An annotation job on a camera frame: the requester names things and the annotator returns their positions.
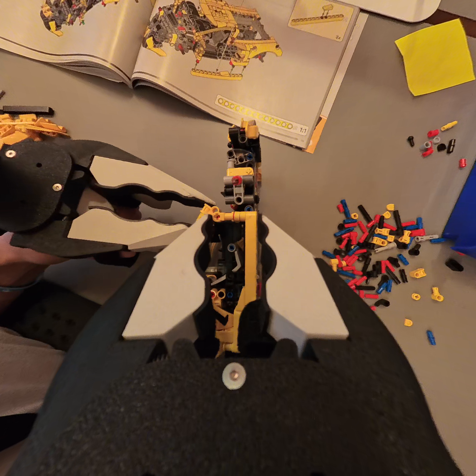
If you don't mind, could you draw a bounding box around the black brick beam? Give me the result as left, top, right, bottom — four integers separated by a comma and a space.
0, 106, 54, 116

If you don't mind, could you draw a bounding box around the pile of yellow brick parts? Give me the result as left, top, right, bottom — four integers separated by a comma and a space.
0, 113, 68, 149

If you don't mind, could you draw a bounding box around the open instruction booklet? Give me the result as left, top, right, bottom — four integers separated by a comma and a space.
0, 0, 369, 154

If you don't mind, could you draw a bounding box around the grey desk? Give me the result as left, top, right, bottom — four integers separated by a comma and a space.
0, 15, 476, 476

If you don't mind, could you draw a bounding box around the white stand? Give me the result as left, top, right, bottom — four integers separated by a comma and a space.
344, 0, 441, 23

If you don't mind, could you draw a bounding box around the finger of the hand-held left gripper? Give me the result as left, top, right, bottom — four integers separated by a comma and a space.
89, 154, 217, 210
67, 207, 195, 254

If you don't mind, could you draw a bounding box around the black perforated chair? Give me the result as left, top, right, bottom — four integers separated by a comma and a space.
0, 279, 108, 352

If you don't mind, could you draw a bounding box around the yellow brick car model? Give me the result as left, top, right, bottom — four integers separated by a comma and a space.
195, 118, 263, 354

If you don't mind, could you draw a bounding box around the large pile of brick pins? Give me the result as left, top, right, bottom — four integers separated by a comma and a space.
322, 200, 447, 346

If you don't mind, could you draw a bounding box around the blue plastic bin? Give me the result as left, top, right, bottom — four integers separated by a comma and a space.
442, 178, 476, 259

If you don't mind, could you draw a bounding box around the small group of brick pins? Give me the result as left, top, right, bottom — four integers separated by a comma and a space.
407, 121, 467, 169

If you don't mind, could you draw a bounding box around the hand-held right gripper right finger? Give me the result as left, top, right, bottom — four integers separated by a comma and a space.
239, 214, 350, 359

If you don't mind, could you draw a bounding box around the yellow sticky note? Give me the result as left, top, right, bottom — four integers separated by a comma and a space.
395, 19, 476, 97

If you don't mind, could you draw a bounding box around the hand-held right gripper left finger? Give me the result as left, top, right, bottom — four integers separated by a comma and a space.
121, 216, 219, 359

